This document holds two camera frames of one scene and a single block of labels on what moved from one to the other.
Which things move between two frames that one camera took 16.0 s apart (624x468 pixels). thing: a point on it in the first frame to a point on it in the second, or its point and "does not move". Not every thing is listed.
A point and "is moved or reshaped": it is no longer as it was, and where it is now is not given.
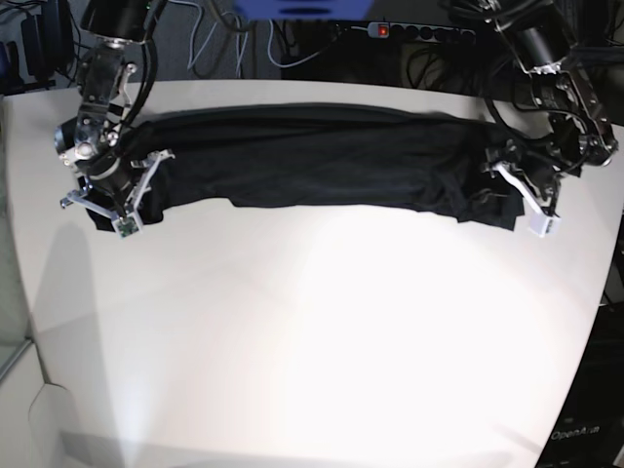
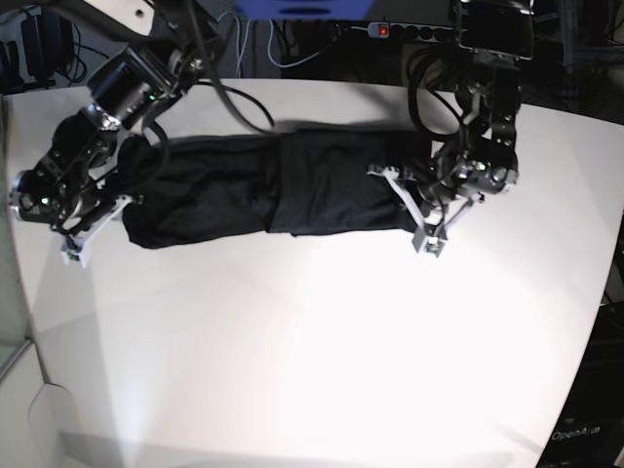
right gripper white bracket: [131, 223] to [74, 249]
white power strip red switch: [419, 32] does not move
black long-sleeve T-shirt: [318, 157] is moved or reshaped
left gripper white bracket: [541, 224] to [432, 240]
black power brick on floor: [48, 39] does not move
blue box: [305, 10] does not move
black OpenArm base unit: [588, 429] does not move
